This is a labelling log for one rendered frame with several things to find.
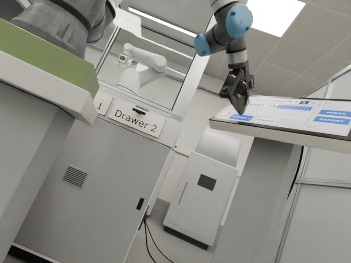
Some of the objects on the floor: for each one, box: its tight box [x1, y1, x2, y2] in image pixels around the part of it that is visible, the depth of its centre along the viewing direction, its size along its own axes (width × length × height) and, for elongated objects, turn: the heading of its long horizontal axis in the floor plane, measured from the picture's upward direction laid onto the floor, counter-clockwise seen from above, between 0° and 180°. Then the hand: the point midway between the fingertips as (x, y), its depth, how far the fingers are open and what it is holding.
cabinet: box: [7, 116, 171, 263], centre depth 157 cm, size 95×103×80 cm
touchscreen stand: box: [210, 137, 302, 263], centre depth 80 cm, size 50×45×102 cm
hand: (240, 112), depth 90 cm, fingers closed
